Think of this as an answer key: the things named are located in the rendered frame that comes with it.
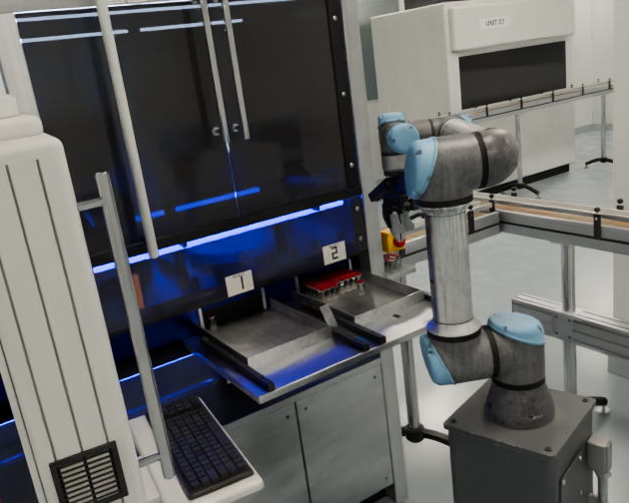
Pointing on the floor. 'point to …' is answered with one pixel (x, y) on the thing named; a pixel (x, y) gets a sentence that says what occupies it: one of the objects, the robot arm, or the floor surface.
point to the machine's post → (373, 260)
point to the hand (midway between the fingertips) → (398, 237)
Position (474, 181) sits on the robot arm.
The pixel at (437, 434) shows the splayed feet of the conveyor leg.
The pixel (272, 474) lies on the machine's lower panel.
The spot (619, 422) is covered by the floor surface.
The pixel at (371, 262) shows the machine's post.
